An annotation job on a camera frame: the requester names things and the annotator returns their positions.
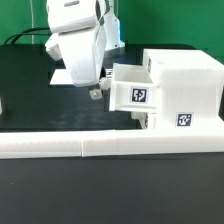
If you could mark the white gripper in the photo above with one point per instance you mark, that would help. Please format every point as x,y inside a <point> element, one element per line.
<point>83,53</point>

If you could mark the white drawer tray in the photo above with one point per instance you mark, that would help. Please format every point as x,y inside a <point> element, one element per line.
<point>131,89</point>
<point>146,120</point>

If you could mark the white front drawer tray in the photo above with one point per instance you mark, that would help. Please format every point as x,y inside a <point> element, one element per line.
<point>146,120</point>

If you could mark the white drawer cabinet box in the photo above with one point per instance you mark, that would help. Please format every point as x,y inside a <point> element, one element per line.
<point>190,88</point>

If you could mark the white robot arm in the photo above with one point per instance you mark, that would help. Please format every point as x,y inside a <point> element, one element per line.
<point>66,16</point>

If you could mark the fiducial marker sheet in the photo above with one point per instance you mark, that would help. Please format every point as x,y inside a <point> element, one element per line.
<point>61,77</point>

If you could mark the white L-shaped fence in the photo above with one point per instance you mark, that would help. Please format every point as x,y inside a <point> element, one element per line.
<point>107,143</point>

